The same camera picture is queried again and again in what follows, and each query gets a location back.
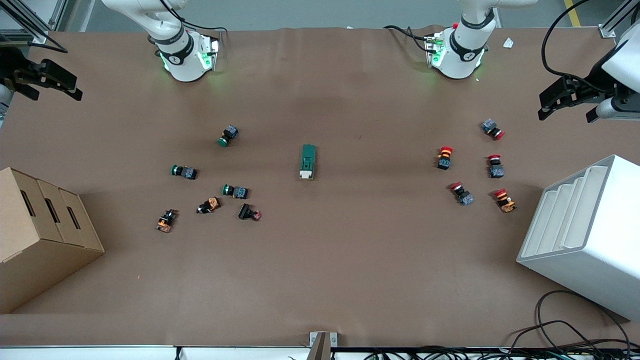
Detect grey metal table bracket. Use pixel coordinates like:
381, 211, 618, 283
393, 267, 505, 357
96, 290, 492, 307
309, 331, 338, 360

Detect white foam slotted tray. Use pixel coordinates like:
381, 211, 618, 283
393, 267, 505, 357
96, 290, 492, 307
516, 154, 640, 322

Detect looped black floor cable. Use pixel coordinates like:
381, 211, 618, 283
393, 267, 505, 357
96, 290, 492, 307
510, 290, 640, 357

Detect tangled black cables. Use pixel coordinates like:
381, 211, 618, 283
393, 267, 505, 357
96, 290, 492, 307
362, 345, 640, 360

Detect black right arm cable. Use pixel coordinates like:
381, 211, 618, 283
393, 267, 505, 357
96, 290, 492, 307
0, 10, 69, 54

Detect green load switch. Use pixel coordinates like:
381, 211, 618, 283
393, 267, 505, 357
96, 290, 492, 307
300, 144, 318, 181

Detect grey aluminium frame profile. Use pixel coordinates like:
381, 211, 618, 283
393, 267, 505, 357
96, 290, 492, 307
599, 0, 640, 39
0, 0, 68, 46

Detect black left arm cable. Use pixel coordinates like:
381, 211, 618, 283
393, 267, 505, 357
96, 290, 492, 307
542, 0, 608, 94

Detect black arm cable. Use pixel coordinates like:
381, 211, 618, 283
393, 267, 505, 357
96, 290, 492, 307
542, 0, 608, 94
0, 10, 69, 54

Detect brown cardboard box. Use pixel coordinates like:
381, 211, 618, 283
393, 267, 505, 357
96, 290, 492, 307
0, 167, 106, 315

